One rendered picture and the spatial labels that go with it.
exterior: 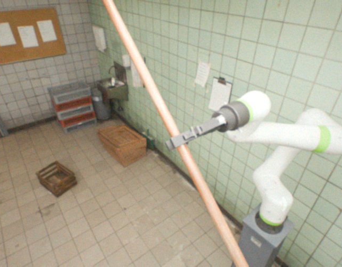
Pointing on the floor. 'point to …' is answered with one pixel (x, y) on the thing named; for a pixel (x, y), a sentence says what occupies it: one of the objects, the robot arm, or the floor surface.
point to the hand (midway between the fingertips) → (179, 140)
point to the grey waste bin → (99, 109)
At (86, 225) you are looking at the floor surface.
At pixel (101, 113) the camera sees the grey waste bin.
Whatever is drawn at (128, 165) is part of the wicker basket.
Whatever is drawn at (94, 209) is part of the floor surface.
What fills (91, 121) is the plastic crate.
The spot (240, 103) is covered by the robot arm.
